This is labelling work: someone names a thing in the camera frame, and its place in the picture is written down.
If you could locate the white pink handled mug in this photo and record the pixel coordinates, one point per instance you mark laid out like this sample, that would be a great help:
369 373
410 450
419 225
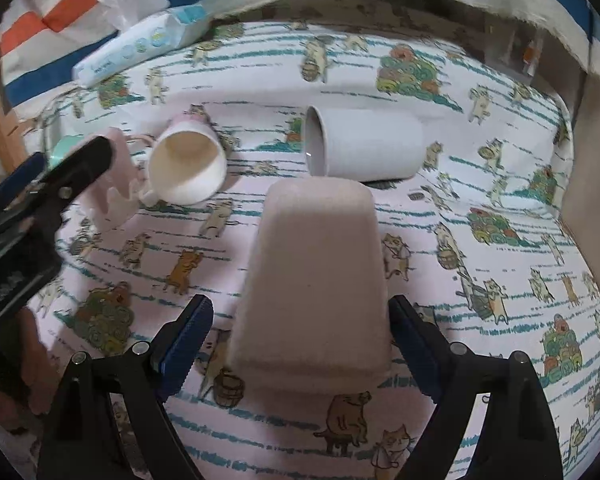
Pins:
186 164

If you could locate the grey cylindrical cup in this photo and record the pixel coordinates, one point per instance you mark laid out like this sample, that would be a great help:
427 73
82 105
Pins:
362 145

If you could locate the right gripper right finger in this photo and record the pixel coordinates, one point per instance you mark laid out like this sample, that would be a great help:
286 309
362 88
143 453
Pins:
518 439

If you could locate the baby wipes pack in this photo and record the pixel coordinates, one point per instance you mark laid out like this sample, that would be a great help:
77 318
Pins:
146 29

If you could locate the person's left hand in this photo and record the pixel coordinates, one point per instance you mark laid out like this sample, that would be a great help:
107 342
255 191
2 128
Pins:
36 372

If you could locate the mint green cup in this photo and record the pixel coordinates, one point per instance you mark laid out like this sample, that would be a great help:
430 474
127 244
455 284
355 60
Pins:
62 149

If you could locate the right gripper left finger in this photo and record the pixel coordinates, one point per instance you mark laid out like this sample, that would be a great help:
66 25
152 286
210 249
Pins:
81 439

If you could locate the beige pink square cup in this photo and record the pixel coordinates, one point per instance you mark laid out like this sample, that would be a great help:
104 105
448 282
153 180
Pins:
312 316

